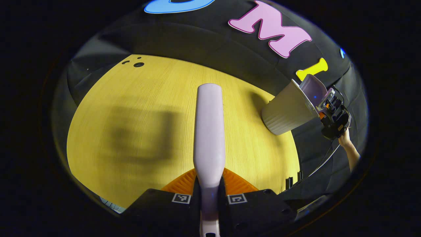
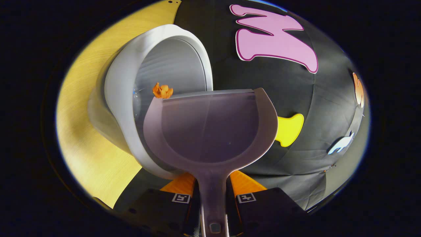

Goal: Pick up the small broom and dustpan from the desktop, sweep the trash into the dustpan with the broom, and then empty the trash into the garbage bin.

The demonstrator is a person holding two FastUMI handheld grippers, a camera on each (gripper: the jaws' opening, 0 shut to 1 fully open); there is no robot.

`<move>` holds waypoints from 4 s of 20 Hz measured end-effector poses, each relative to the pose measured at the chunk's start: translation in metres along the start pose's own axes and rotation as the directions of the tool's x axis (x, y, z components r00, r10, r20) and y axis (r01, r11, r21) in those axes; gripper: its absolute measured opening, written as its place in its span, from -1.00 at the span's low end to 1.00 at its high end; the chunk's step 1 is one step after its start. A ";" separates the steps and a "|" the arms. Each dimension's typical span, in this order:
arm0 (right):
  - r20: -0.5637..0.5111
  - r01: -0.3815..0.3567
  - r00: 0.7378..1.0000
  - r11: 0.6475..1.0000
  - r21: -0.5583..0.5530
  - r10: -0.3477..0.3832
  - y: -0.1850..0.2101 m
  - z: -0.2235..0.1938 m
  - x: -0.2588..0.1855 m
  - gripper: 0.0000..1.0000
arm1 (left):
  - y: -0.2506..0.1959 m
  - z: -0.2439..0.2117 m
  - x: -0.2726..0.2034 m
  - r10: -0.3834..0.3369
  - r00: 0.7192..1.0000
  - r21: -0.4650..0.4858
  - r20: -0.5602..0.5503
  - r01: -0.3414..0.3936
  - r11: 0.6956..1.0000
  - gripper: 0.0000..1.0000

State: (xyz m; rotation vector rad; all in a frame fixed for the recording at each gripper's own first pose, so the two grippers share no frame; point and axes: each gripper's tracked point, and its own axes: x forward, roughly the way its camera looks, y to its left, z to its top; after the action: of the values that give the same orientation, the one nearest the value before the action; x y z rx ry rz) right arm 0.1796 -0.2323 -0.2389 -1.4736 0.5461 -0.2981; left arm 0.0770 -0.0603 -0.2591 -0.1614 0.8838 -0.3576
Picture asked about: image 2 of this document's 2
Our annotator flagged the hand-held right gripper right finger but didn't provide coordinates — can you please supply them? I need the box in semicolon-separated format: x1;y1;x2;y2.
226;170;310;237

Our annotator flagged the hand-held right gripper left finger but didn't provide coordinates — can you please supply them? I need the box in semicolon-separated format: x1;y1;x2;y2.
113;172;202;237

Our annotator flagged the pale pink dustpan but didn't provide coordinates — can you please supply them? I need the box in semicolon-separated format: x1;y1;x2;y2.
143;88;279;237

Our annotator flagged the orange paper scrap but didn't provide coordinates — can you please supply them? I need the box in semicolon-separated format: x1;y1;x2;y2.
152;82;174;99

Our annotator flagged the white ribbed garbage bin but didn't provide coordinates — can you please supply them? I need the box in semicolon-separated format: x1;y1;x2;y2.
87;24;213;180

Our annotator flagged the black backdrop cloth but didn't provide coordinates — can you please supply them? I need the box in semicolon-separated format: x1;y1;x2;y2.
113;0;370;211

